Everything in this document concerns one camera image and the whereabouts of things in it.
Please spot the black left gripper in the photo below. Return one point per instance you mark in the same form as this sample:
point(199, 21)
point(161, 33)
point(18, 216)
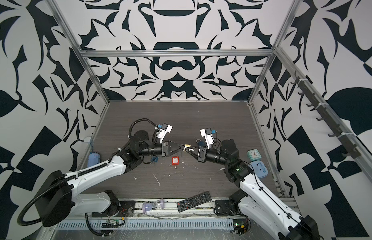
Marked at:
point(166, 145)

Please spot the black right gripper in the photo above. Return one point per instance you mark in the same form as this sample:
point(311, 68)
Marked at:
point(202, 154)

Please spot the red safety padlock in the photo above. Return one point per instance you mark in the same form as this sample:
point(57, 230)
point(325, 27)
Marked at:
point(175, 161)

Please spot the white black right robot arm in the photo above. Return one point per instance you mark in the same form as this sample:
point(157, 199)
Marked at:
point(254, 199)

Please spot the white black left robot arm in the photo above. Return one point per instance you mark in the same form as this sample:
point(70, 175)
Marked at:
point(59, 195)

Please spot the small dark blue padlock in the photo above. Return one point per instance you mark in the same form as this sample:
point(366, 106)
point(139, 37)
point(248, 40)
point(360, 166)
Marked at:
point(154, 160)

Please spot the black remote control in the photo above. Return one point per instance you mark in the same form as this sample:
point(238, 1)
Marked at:
point(193, 202)

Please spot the teal alarm clock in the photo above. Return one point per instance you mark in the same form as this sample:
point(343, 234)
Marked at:
point(254, 155)

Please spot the clear safety glasses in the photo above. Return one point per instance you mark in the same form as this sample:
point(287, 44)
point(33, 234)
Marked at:
point(156, 205)

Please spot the light blue round device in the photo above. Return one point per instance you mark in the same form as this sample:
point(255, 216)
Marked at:
point(259, 169)

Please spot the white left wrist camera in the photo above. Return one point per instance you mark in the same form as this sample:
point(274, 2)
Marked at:
point(163, 129)

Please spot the light blue device left wall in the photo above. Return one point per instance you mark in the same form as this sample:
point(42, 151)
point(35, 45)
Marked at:
point(93, 159)

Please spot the white slotted cable duct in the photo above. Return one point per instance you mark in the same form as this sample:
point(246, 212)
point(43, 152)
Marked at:
point(171, 224)

